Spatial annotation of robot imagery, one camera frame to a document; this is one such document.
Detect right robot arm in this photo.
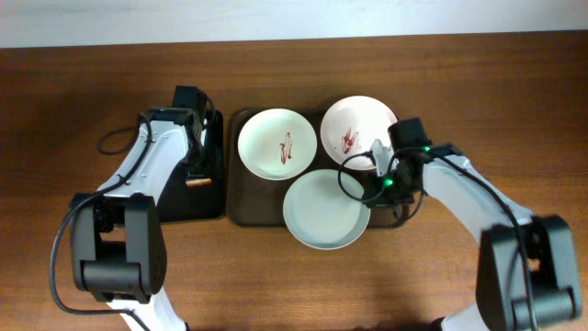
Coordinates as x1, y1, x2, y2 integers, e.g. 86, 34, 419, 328
366, 118, 582, 330

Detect pale green front plate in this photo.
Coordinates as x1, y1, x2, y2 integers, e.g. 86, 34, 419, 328
283, 169, 370, 250

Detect green and orange sponge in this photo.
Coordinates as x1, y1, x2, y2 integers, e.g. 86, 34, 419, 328
186, 178, 212, 188

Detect white plate stained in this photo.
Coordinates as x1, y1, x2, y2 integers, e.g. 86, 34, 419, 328
320, 96, 398, 165
237, 108, 318, 180

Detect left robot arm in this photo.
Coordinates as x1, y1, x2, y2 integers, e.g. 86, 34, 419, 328
61, 86, 225, 330

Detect brown serving tray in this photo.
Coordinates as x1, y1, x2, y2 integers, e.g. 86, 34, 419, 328
226, 108, 411, 230

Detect black plastic tray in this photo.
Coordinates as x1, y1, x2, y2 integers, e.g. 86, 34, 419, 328
157, 111, 226, 223

